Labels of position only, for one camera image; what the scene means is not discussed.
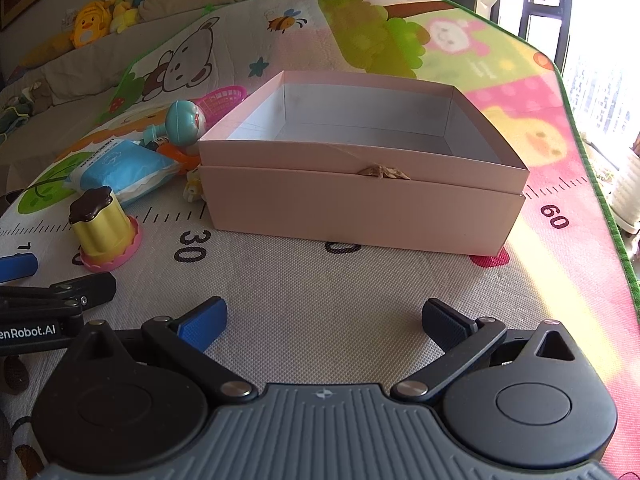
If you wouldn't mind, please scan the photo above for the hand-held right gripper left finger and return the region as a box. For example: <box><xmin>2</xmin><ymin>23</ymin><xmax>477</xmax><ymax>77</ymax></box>
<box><xmin>70</xmin><ymin>296</ymin><xmax>254</xmax><ymax>406</ymax></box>

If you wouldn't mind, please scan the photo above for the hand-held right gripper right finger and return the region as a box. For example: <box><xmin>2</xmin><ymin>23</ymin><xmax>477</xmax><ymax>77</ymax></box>
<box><xmin>390</xmin><ymin>298</ymin><xmax>578</xmax><ymax>405</ymax></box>

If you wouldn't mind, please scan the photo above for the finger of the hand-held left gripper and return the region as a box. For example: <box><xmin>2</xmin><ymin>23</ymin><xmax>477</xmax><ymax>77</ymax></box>
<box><xmin>0</xmin><ymin>274</ymin><xmax>117</xmax><ymax>318</ymax></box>
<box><xmin>0</xmin><ymin>254</ymin><xmax>39</xmax><ymax>282</ymax></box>

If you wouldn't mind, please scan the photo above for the yellow pudding toy brown lid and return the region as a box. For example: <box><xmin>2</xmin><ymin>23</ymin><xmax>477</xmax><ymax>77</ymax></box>
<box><xmin>67</xmin><ymin>185</ymin><xmax>143</xmax><ymax>273</ymax></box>

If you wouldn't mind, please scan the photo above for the pink cardboard box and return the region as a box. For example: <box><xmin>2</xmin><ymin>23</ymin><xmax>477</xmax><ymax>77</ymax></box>
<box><xmin>197</xmin><ymin>70</ymin><xmax>531</xmax><ymax>258</ymax></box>

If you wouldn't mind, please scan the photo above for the orange yellow plastic toy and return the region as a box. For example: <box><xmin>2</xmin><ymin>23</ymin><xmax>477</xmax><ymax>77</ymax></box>
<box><xmin>156</xmin><ymin>141</ymin><xmax>203</xmax><ymax>173</ymax></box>

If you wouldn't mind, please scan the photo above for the teal toy rattle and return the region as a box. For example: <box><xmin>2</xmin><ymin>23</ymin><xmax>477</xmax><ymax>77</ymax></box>
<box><xmin>142</xmin><ymin>100</ymin><xmax>212</xmax><ymax>150</ymax></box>

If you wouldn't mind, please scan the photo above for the pink plastic toy basket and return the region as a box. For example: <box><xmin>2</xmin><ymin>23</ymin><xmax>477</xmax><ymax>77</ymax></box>
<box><xmin>195</xmin><ymin>85</ymin><xmax>248</xmax><ymax>123</ymax></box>

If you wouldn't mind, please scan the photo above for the blue tissue pack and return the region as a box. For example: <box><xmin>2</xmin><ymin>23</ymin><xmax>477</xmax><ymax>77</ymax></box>
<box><xmin>65</xmin><ymin>139</ymin><xmax>181</xmax><ymax>207</ymax></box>

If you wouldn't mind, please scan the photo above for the cartoon printed play mat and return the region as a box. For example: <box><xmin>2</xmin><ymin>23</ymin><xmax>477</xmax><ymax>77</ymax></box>
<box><xmin>0</xmin><ymin>0</ymin><xmax>640</xmax><ymax>480</ymax></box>

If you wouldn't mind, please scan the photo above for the small figure toy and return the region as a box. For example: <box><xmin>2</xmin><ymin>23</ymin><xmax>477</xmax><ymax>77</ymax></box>
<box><xmin>184</xmin><ymin>167</ymin><xmax>205</xmax><ymax>204</ymax></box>

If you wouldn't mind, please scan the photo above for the green cloth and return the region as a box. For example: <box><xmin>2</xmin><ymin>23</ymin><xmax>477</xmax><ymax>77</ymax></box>
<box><xmin>0</xmin><ymin>91</ymin><xmax>37</xmax><ymax>133</ymax></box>

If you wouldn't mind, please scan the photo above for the beige sofa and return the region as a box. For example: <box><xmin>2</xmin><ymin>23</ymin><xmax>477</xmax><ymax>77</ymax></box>
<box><xmin>0</xmin><ymin>0</ymin><xmax>321</xmax><ymax>161</ymax></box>

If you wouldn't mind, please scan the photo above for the white planter pot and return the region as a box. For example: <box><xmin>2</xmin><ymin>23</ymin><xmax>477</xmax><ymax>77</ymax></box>
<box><xmin>612</xmin><ymin>152</ymin><xmax>640</xmax><ymax>235</ymax></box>

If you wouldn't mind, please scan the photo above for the yellow duck plush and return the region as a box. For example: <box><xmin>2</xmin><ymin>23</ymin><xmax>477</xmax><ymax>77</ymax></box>
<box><xmin>70</xmin><ymin>2</ymin><xmax>113</xmax><ymax>50</ymax></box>

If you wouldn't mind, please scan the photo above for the small yellow plush toy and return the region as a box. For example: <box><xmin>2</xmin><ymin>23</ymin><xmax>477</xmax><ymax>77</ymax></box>
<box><xmin>102</xmin><ymin>0</ymin><xmax>138</xmax><ymax>33</ymax></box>

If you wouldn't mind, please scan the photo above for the black window frame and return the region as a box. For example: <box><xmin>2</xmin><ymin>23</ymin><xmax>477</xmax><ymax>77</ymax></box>
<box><xmin>517</xmin><ymin>0</ymin><xmax>573</xmax><ymax>77</ymax></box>

